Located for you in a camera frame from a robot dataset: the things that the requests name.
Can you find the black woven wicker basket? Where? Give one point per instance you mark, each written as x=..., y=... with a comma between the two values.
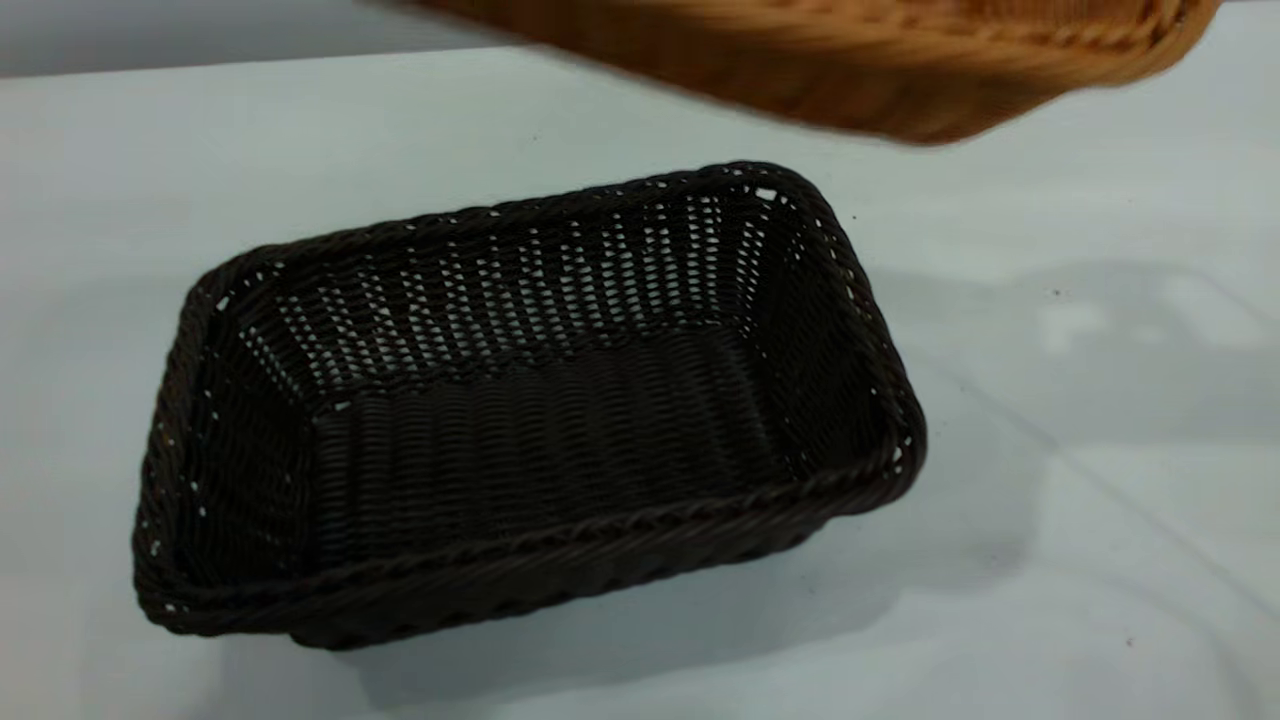
x=520, y=440

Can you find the orange woven wicker basket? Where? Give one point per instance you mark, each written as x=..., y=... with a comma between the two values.
x=850, y=70

